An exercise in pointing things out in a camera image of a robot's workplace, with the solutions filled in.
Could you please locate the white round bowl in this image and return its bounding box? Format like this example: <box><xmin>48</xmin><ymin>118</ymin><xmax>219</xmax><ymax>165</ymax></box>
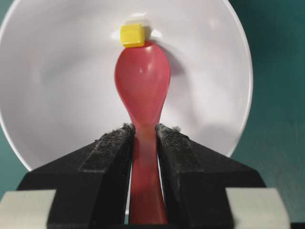
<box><xmin>0</xmin><ymin>0</ymin><xmax>253</xmax><ymax>170</ymax></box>

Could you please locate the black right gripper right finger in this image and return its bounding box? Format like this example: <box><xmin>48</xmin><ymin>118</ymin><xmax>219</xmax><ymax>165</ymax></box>
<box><xmin>155</xmin><ymin>123</ymin><xmax>292</xmax><ymax>229</ymax></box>

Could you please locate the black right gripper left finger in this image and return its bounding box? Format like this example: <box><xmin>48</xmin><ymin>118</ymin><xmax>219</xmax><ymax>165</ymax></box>
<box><xmin>0</xmin><ymin>122</ymin><xmax>136</xmax><ymax>229</ymax></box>

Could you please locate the red plastic spoon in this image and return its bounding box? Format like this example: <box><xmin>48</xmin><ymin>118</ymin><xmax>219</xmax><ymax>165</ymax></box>
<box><xmin>114</xmin><ymin>42</ymin><xmax>171</xmax><ymax>224</ymax></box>

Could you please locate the yellow hexagonal prism block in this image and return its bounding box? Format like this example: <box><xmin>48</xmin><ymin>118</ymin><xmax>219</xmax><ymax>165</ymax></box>
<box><xmin>120</xmin><ymin>23</ymin><xmax>145</xmax><ymax>48</ymax></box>

